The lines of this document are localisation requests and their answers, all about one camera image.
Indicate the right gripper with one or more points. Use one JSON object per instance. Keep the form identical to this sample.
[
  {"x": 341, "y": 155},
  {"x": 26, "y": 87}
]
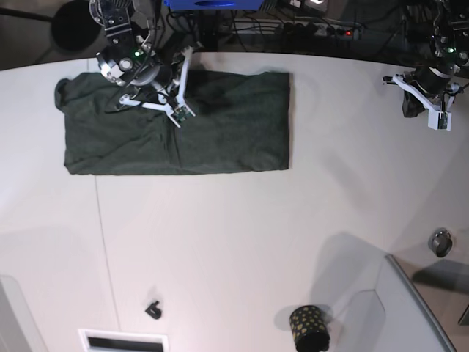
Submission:
[{"x": 163, "y": 87}]

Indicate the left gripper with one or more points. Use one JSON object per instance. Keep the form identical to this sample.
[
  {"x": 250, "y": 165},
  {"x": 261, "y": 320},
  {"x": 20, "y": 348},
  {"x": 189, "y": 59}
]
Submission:
[{"x": 425, "y": 88}]

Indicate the dark green t-shirt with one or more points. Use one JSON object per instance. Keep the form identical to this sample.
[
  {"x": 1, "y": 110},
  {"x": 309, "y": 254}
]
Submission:
[{"x": 240, "y": 124}]

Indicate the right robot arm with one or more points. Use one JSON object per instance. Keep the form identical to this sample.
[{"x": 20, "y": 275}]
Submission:
[{"x": 131, "y": 60}]

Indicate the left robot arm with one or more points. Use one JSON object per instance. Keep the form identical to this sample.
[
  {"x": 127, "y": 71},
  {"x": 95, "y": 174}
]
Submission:
[{"x": 446, "y": 34}]

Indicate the blue plastic box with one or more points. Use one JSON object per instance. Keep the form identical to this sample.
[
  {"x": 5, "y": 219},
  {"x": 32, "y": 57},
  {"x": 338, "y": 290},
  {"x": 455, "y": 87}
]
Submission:
[{"x": 183, "y": 5}]

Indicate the black round stool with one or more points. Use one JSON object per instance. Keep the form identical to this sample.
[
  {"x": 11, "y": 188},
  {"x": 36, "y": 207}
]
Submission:
[{"x": 73, "y": 29}]

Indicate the round metal table grommet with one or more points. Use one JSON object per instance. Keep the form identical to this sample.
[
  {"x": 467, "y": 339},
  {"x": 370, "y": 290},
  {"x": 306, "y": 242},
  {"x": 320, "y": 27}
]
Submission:
[{"x": 441, "y": 242}]

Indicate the small black plastic clip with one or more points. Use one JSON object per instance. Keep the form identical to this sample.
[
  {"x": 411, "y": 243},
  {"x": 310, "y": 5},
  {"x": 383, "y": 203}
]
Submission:
[{"x": 154, "y": 311}]

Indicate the black cup with gold dots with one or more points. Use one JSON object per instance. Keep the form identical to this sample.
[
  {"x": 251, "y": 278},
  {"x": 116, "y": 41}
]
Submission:
[{"x": 309, "y": 330}]

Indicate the white rectangular table slot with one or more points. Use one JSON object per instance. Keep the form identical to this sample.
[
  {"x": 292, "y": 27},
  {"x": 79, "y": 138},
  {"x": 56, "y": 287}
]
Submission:
[{"x": 99, "y": 340}]

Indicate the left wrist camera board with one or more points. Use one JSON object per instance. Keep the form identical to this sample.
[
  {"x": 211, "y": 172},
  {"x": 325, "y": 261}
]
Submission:
[{"x": 439, "y": 120}]

